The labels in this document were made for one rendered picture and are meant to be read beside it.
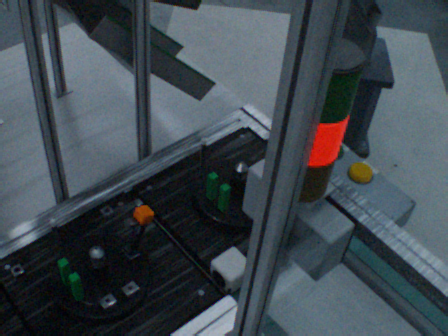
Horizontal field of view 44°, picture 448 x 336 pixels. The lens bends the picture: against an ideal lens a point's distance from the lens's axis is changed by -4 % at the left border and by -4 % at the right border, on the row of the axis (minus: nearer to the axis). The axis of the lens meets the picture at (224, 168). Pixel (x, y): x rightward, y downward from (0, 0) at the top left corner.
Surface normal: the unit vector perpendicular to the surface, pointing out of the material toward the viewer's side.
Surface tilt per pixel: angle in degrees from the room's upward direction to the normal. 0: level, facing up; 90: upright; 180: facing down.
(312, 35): 90
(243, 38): 0
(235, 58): 0
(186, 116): 0
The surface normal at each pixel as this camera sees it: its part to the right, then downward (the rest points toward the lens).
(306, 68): -0.76, 0.44
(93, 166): 0.07, -0.68
